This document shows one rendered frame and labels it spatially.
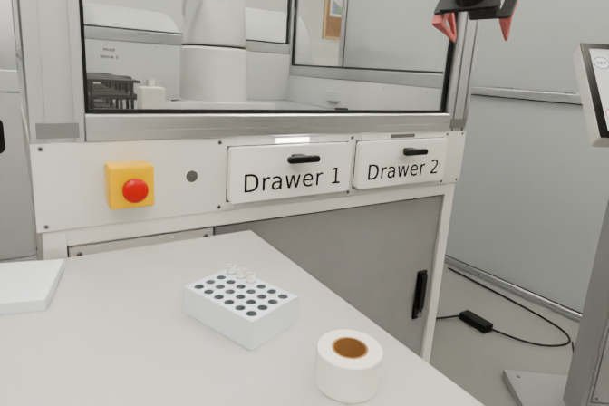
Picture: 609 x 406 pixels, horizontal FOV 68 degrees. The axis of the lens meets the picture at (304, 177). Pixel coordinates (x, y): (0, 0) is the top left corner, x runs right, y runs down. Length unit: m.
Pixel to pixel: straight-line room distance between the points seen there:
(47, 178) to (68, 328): 0.27
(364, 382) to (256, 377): 0.12
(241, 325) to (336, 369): 0.13
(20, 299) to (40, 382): 0.16
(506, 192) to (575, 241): 0.40
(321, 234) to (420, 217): 0.33
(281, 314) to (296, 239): 0.47
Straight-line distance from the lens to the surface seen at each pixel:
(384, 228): 1.20
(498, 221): 2.65
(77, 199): 0.84
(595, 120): 1.38
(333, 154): 0.99
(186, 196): 0.88
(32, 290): 0.71
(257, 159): 0.89
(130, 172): 0.79
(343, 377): 0.49
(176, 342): 0.59
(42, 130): 0.81
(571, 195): 2.46
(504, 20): 0.88
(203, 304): 0.60
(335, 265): 1.13
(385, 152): 1.08
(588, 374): 1.77
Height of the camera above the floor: 1.08
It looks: 14 degrees down
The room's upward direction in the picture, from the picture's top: 4 degrees clockwise
